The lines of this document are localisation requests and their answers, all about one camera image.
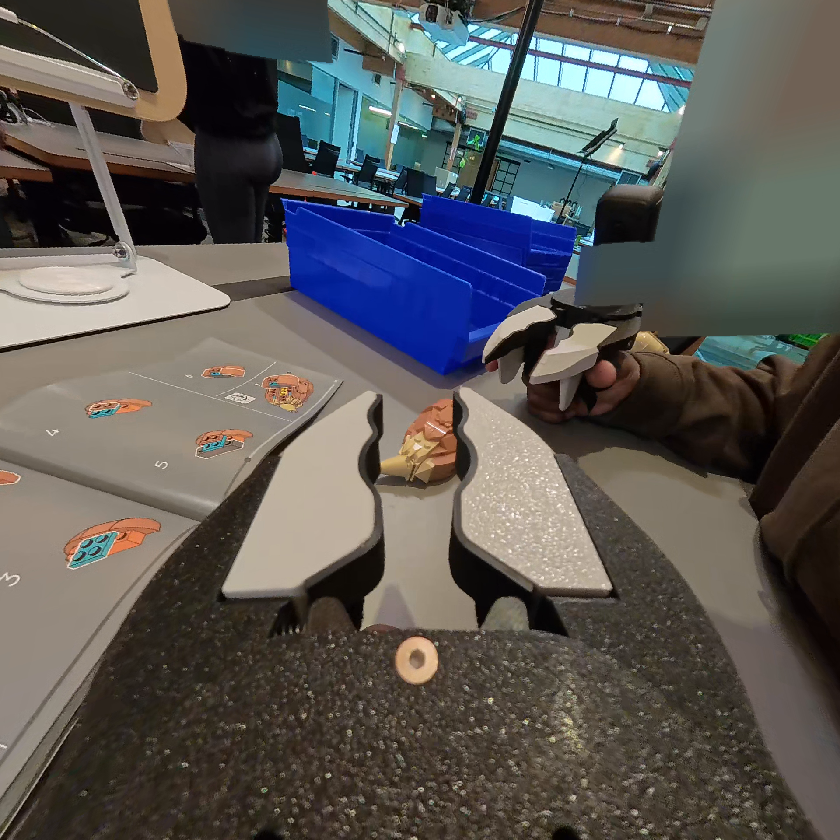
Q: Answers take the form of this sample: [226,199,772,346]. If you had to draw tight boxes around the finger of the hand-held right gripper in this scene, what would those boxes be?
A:
[528,325,622,411]
[482,304,559,386]

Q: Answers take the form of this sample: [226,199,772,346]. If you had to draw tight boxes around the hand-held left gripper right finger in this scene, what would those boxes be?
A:
[451,386,615,598]

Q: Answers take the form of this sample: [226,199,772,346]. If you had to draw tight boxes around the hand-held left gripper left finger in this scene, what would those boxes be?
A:
[222,392,385,602]

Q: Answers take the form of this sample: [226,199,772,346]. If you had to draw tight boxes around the brown tan brick model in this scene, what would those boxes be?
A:
[381,397,460,487]

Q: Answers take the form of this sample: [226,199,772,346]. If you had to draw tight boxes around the blue plastic bin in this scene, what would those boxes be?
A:
[282,198,547,376]
[420,193,534,263]
[528,220,578,294]

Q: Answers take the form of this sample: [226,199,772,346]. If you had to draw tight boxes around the person's right forearm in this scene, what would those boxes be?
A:
[594,341,840,483]

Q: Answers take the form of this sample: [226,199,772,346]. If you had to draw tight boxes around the grey desk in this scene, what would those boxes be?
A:
[0,243,840,840]

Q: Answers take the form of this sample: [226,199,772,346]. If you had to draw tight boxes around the person's right hand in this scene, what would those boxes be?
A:
[527,350,642,425]

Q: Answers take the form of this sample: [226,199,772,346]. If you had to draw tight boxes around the grey instruction booklet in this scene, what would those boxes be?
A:
[0,338,344,785]

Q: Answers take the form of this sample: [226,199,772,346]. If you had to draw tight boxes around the black light stand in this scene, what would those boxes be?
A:
[566,118,621,221]

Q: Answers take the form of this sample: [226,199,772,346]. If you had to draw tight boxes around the black tripod stand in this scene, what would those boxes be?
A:
[472,0,546,206]

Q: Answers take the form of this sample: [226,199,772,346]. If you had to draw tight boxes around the brown wooden table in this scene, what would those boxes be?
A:
[269,168,409,212]
[0,121,198,191]

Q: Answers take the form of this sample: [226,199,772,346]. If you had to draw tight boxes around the group of black office chairs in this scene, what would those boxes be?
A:
[298,134,475,201]

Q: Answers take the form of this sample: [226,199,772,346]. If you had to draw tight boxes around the white tablet stand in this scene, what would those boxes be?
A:
[0,47,232,350]

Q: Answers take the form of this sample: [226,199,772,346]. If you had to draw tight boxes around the white round disc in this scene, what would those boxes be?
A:
[18,265,130,305]

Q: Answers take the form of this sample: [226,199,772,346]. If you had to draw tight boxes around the ceiling mounted camera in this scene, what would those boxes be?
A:
[419,0,475,46]

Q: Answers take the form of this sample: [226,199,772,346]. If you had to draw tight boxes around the black tablet tan frame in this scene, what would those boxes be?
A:
[0,0,186,123]

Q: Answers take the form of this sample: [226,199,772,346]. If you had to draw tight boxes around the thin white cable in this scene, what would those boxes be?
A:
[0,14,135,93]

